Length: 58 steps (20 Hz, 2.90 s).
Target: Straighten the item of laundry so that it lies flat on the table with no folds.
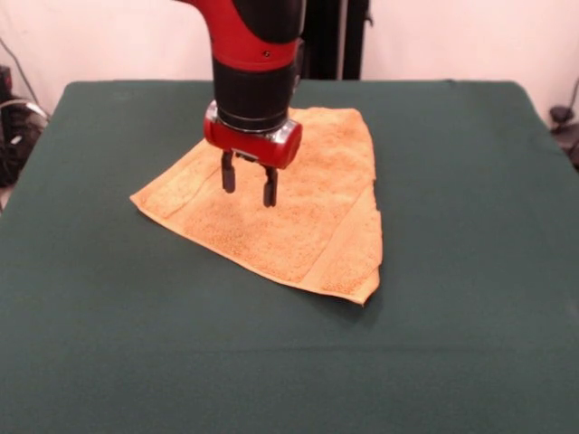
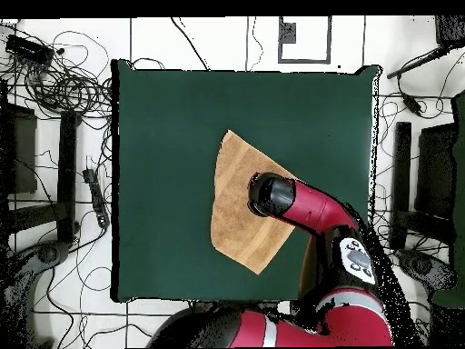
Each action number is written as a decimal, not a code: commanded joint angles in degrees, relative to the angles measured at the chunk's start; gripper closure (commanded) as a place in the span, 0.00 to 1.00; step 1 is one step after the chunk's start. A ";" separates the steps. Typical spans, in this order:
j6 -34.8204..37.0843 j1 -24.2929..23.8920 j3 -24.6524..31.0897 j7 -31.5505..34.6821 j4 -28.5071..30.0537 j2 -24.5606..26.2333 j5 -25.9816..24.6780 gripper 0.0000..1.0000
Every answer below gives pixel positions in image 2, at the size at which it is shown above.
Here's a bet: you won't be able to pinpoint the black chair base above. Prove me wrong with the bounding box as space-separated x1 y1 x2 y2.
397 248 458 292
3 239 72 349

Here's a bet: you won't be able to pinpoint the black speckled box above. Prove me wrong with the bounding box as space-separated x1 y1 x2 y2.
434 15 465 48

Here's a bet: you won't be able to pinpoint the tangled black cables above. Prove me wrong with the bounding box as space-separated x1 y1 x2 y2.
0 30 114 121

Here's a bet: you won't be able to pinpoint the black flat box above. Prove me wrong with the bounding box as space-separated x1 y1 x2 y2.
0 103 38 194
414 123 458 219

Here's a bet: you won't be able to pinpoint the long black bar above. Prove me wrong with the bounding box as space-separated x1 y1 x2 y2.
393 121 413 214
56 110 79 244

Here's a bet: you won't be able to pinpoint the black power adapter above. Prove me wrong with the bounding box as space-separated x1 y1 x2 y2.
402 92 424 117

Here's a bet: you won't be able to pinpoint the black tripod rod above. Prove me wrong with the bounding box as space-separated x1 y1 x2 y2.
386 45 453 80

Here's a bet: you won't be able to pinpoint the grey square frame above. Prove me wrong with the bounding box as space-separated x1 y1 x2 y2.
277 15 332 65

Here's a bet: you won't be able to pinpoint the dark green table cloth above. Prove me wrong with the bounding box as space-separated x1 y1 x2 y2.
110 59 381 304

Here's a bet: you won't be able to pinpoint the orange terry towel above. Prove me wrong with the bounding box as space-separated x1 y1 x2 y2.
209 129 298 276

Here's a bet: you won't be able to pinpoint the small black power strip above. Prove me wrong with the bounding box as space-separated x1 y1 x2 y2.
82 168 111 229

